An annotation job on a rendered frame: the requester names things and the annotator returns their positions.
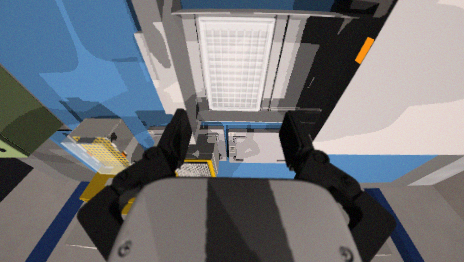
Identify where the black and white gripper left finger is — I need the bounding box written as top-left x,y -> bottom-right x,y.
77,109 -> 192,262

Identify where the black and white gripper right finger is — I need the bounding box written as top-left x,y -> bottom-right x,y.
279,110 -> 397,262

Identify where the blue bench mat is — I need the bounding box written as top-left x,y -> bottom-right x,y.
0,0 -> 438,183

